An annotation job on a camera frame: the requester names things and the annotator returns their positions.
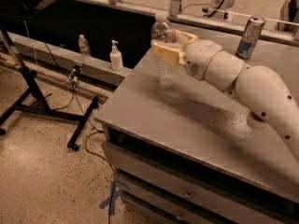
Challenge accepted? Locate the black wheeled stand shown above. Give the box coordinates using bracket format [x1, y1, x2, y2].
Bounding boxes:
[0, 0, 100, 152]

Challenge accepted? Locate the silver blue energy drink can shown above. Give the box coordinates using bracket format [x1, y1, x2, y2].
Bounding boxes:
[236, 16, 265, 60]

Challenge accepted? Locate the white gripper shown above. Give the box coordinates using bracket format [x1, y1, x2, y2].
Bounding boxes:
[151, 30, 223, 81]

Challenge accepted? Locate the black floor cable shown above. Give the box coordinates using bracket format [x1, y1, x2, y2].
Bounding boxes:
[41, 40, 117, 224]

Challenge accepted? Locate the white pump soap dispenser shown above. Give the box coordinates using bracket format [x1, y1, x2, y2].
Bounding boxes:
[110, 40, 123, 71]

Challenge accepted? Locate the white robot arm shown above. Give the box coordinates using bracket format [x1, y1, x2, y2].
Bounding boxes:
[151, 30, 299, 160]

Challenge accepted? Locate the grey metal ledge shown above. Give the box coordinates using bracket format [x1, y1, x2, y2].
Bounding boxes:
[8, 33, 132, 86]

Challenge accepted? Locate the clear plastic water bottle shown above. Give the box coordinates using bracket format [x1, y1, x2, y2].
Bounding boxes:
[150, 10, 178, 86]

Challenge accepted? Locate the small water bottle on ledge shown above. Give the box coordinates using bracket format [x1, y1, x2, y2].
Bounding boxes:
[78, 35, 91, 62]

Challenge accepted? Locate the grey drawer cabinet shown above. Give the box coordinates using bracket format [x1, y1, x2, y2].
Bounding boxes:
[100, 124, 299, 224]

